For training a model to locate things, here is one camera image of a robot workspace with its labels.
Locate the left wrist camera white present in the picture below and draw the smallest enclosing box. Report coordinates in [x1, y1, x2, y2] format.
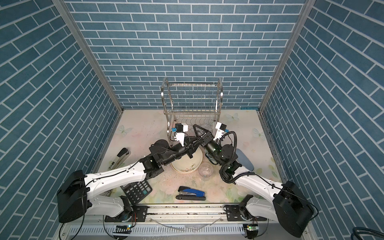
[172, 123, 188, 147]

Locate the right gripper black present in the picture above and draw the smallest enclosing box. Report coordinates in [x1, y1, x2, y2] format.
[197, 124, 226, 168]

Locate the grey black stapler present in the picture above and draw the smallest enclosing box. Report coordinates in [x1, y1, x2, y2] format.
[109, 148, 131, 170]

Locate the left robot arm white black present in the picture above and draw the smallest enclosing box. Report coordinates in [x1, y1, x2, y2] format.
[57, 137, 201, 224]

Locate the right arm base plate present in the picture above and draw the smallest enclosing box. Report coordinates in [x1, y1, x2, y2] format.
[223, 204, 267, 222]

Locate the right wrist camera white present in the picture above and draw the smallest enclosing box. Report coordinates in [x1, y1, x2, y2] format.
[214, 122, 229, 142]

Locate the clear glass cup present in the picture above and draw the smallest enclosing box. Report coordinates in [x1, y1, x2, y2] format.
[198, 163, 214, 179]

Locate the white plate with painted design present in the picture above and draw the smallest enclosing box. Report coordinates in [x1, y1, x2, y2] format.
[171, 148, 203, 174]

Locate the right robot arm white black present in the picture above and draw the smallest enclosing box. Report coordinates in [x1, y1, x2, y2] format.
[193, 125, 319, 238]

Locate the steel two-tier dish rack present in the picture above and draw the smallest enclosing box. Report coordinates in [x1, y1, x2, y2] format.
[161, 78, 224, 146]

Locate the aluminium front rail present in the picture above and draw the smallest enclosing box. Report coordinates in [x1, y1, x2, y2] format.
[77, 195, 273, 225]

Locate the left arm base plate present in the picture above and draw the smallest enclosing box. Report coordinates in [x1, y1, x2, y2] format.
[104, 206, 148, 224]

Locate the black cable bottom right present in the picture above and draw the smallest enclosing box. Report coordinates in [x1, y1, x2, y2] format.
[350, 226, 384, 240]

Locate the blue black stapler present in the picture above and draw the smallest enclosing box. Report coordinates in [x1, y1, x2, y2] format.
[176, 186, 206, 201]

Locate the black calculator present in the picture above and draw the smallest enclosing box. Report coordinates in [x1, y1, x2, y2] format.
[121, 180, 153, 206]

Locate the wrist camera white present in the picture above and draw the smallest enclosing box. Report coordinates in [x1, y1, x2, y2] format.
[172, 123, 188, 147]
[214, 122, 229, 142]

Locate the blue grey cylinder object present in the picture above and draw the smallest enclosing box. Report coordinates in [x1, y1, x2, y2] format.
[236, 149, 254, 172]

